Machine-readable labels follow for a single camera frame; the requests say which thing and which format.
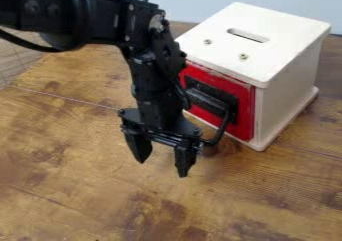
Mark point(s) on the red drawer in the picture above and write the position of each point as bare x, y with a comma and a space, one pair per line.
237, 88

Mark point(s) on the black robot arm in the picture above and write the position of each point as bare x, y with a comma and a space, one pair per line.
62, 25

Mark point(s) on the white wooden box cabinet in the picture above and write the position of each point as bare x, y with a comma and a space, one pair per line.
269, 50

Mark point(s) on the black metal drawer handle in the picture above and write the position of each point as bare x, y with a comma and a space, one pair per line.
215, 101

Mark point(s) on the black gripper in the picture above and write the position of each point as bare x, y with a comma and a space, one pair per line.
179, 131

